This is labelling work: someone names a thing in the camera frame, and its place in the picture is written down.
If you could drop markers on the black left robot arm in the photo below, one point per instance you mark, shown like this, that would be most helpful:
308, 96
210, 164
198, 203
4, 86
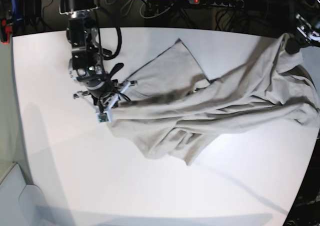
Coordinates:
306, 12

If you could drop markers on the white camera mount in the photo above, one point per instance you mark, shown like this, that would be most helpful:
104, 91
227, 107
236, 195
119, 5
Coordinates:
105, 98

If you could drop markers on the grey t-shirt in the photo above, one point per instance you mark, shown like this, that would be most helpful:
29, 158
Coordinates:
175, 110

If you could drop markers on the black power strip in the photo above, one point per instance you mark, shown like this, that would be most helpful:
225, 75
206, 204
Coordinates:
222, 3

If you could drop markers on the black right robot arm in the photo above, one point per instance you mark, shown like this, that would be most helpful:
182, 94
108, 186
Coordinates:
86, 66

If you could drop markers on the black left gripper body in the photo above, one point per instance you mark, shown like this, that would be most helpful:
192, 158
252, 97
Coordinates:
305, 36

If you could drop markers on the red and black clamp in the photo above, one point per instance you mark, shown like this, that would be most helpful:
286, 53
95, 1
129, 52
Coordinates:
6, 29

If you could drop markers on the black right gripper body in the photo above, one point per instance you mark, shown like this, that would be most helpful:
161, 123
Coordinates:
94, 81

